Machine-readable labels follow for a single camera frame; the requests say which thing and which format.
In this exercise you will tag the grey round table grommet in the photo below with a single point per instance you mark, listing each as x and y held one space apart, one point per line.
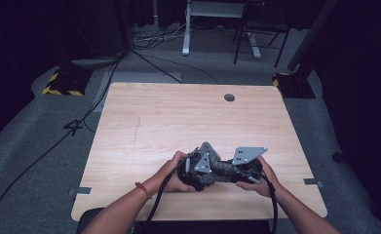
229 97

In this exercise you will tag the grey cloth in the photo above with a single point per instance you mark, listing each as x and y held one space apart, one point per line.
219 169

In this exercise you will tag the person's left hand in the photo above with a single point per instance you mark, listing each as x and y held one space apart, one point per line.
171 178

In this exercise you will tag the grey tape strip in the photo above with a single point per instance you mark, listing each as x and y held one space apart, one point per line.
313 182
82 190

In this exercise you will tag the black metal chair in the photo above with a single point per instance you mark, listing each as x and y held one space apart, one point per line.
262 22

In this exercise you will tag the grey flat stand foot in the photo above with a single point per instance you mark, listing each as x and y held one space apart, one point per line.
95 61

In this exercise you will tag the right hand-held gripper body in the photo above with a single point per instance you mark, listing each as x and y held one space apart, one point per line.
248 157

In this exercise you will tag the person's right hand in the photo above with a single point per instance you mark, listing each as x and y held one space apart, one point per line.
266 185

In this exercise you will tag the black slanted stand pole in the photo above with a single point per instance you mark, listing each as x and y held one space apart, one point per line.
311 32

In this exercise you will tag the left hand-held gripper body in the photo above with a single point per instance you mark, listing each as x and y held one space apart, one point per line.
201 165

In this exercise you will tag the black yellow striped stand base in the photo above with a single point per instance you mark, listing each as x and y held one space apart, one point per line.
66 83
295 86

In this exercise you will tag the white desk frame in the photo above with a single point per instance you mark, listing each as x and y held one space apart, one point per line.
186 32

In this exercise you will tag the small black round object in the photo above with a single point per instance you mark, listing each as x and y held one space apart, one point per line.
338 157

